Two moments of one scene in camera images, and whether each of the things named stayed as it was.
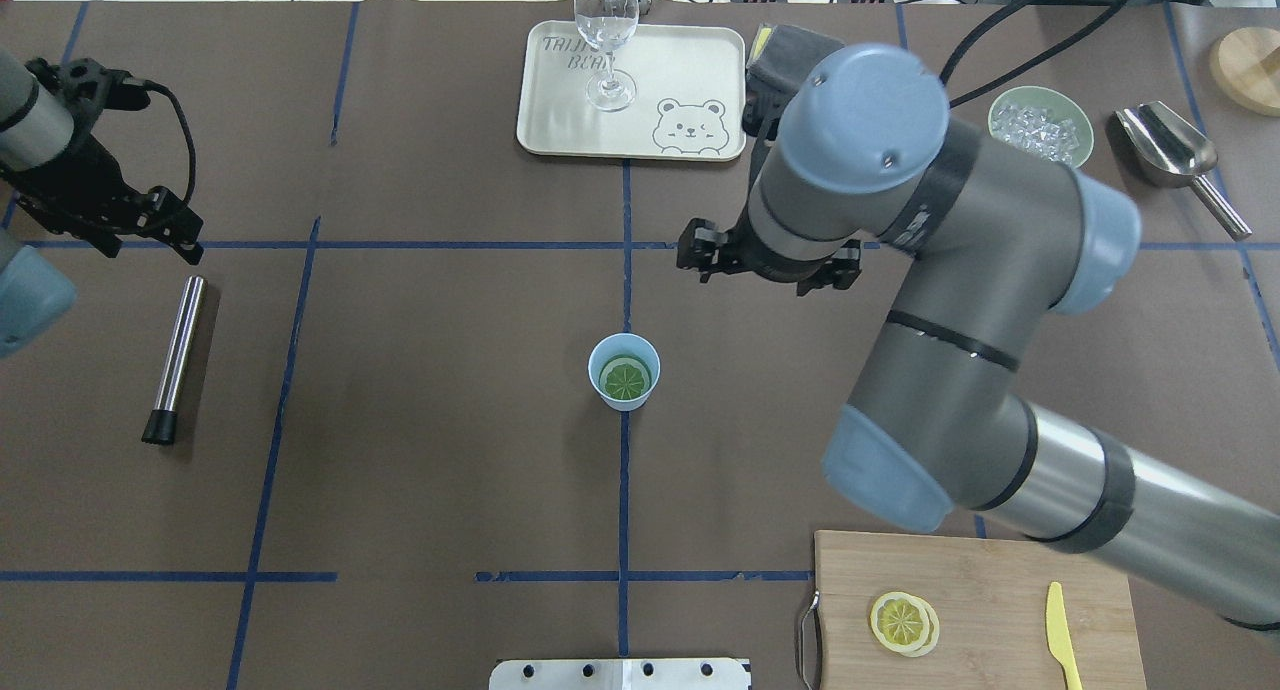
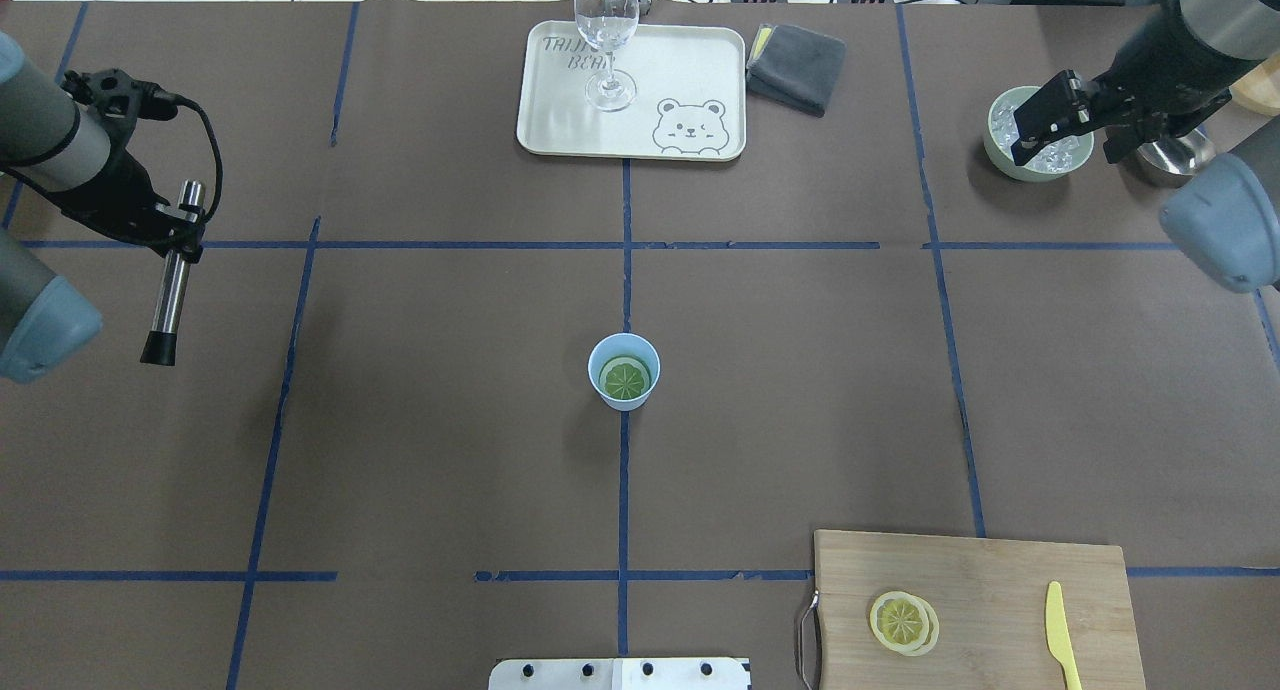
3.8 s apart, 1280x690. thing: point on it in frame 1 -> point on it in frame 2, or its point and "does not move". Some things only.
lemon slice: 625,378 does not move
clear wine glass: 606,8 does not move
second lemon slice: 904,624 does not move
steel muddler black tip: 161,427 -> 160,348
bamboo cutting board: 989,590 does not move
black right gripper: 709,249 -> 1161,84
